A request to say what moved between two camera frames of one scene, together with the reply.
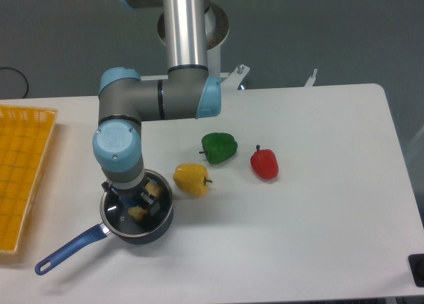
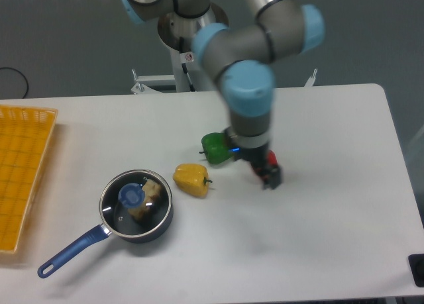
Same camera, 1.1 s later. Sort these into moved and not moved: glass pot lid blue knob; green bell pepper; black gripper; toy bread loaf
Moved: black gripper
Not moved: toy bread loaf; green bell pepper; glass pot lid blue knob
